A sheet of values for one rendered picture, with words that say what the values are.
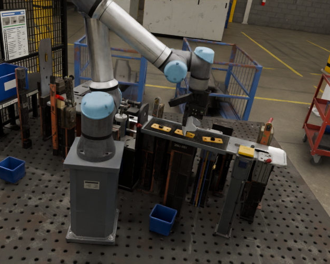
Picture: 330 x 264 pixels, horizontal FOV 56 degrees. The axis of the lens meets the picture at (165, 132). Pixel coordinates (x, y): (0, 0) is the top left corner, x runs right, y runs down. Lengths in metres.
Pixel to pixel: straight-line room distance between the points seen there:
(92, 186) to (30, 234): 0.40
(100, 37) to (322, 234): 1.41
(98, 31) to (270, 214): 1.25
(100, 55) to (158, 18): 8.38
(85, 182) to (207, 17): 8.72
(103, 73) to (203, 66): 0.38
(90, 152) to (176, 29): 8.59
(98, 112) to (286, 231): 1.11
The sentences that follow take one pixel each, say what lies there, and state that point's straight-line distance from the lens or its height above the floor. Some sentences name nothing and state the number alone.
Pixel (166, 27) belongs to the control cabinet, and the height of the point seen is 0.30.
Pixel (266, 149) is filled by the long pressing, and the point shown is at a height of 1.00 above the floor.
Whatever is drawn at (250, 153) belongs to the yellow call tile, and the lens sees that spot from 1.30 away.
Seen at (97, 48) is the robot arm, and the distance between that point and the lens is 1.20.
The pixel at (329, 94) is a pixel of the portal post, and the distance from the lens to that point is 5.61.
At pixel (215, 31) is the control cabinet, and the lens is 9.79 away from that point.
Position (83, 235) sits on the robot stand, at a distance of 1.43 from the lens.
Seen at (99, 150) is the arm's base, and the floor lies 1.15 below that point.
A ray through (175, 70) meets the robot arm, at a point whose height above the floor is 1.48.
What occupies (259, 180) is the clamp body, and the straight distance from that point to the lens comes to 1.54.
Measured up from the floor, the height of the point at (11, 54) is 1.18.
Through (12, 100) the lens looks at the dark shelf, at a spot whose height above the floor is 1.02.
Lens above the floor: 1.77
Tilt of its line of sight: 27 degrees down
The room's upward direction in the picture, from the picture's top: 8 degrees clockwise
